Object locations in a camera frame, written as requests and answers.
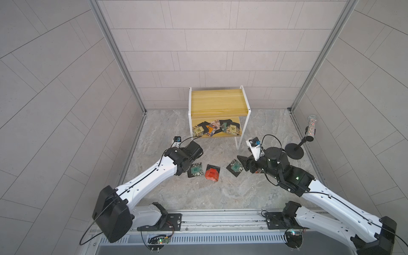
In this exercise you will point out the left circuit board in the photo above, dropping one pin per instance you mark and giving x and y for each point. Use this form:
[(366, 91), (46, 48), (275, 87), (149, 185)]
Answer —
[(156, 243)]

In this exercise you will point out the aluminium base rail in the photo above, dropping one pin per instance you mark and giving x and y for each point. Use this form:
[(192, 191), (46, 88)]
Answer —
[(209, 227)]

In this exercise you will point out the green label tea bag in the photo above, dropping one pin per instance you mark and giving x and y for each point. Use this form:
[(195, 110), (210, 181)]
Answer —
[(235, 167)]

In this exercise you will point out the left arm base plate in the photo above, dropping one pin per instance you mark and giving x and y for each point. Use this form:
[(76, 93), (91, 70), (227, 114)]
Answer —
[(169, 222)]

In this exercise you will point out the red tea bag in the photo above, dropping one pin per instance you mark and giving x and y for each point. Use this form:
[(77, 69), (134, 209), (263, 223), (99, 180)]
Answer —
[(212, 172)]

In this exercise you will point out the yellow label tea bag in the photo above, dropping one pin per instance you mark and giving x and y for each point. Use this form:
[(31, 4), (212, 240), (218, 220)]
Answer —
[(233, 129), (200, 130)]

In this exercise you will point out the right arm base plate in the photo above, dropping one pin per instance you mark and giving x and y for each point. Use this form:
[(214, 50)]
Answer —
[(279, 221)]

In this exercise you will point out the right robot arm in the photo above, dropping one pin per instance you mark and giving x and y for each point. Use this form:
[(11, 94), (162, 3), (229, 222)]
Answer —
[(363, 232)]

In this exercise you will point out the wooden two-tier shelf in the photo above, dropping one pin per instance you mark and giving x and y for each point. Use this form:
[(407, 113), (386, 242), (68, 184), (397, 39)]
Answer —
[(209, 104)]

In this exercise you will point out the right circuit board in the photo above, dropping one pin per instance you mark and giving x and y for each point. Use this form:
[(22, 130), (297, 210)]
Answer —
[(293, 239)]

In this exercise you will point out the dark green tea bag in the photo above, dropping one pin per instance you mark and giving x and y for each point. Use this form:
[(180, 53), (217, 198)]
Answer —
[(224, 124)]

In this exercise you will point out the floral tea bag lower shelf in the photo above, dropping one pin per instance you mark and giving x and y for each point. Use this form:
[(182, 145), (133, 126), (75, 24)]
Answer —
[(216, 127)]

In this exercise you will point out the black green tea bag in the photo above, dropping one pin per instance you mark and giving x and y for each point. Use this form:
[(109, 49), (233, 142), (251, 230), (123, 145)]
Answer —
[(195, 170)]

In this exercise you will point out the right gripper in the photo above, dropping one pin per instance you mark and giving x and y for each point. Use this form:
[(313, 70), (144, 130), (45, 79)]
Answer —
[(247, 161)]

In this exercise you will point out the circuit board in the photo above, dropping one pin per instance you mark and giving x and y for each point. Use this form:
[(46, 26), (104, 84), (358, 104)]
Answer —
[(156, 243), (293, 239)]

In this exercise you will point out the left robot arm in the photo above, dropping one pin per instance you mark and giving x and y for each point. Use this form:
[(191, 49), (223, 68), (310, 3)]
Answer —
[(116, 211)]

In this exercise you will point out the orange tea bag lower shelf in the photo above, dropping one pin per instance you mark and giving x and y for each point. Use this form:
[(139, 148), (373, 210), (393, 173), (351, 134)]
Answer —
[(211, 130)]

